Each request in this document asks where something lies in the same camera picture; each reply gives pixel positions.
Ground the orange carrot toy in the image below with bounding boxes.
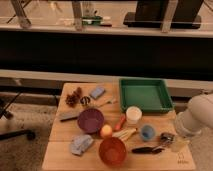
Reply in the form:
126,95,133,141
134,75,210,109
114,115,126,131

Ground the white round container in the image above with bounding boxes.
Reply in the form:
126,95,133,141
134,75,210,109
126,106,142,124

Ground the black handled brush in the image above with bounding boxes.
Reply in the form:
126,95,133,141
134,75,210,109
131,147,165,154

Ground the blue sponge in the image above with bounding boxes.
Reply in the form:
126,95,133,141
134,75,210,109
90,87,105,100

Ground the black white round object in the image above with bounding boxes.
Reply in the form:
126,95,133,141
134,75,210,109
80,96,91,106

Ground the wooden bamboo whisk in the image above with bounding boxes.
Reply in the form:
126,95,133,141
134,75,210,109
112,128,137,141

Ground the small blue cup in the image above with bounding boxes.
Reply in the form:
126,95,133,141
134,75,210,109
139,125,155,141

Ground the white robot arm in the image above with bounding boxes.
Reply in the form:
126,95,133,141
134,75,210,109
171,94,213,152

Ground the red plastic bowl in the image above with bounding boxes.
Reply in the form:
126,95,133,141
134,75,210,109
99,137,127,166

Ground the black monitor base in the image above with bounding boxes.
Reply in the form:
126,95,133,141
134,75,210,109
123,0,204,29

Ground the light wooden spoon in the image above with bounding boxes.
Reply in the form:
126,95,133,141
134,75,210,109
96,98,117,108

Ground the brown pine cone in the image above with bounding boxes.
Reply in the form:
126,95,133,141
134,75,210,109
65,87,82,107

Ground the black office chair base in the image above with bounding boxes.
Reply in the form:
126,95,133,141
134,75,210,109
0,91,37,142

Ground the purple plastic bowl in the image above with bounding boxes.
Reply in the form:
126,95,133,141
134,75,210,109
77,108,104,134

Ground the small metal tin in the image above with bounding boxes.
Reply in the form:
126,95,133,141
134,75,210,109
160,132,175,146

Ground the yellow red apple toy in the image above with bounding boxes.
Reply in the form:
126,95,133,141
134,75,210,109
100,124,112,138

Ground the grey flat scrub brush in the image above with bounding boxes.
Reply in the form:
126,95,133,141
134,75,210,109
59,112,79,122

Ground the green plastic tray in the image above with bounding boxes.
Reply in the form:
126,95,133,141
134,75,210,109
119,78,173,114

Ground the crumpled blue cloth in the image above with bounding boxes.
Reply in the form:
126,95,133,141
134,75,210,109
70,134,94,156

